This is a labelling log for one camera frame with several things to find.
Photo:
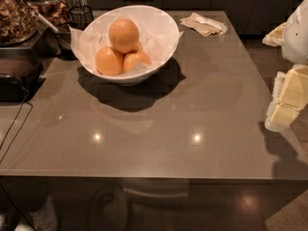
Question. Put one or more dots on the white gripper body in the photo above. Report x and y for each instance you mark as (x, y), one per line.
(296, 36)

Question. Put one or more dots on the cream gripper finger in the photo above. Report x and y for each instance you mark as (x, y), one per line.
(274, 37)

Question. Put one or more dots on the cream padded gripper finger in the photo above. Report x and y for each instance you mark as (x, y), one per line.
(289, 98)

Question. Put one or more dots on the orange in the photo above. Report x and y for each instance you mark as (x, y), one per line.
(124, 35)
(138, 57)
(108, 61)

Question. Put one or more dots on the white paper bowl liner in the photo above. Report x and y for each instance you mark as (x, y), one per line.
(88, 44)

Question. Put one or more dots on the white bowl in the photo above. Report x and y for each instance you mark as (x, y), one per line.
(160, 32)

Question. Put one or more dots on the folded paper napkins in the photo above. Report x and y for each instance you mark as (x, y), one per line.
(205, 26)

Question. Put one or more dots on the white serving tongs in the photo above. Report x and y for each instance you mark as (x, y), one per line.
(45, 21)

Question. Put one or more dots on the black appliance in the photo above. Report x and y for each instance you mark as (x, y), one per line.
(19, 75)

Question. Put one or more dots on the large glass snack jar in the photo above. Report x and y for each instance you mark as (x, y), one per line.
(17, 22)

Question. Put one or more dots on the white shoe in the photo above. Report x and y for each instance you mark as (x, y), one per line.
(42, 219)

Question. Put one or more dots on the black wire basket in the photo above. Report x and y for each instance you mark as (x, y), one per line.
(81, 17)

